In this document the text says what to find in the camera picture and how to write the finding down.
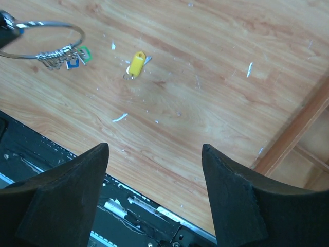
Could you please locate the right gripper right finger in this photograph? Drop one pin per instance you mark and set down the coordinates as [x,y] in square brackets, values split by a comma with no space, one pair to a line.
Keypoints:
[250,209]

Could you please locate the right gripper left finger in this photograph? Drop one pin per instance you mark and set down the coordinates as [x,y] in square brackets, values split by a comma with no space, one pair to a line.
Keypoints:
[56,207]

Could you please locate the black mounting base rail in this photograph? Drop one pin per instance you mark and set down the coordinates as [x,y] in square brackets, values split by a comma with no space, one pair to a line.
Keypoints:
[124,217]

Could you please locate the wooden compartment tray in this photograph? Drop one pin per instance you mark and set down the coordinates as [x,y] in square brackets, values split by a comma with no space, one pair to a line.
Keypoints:
[299,157]

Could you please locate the yellow tag key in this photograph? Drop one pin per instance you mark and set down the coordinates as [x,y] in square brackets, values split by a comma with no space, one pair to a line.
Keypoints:
[139,60]

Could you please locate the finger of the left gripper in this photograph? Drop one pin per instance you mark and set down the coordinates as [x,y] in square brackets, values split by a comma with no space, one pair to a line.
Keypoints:
[9,31]

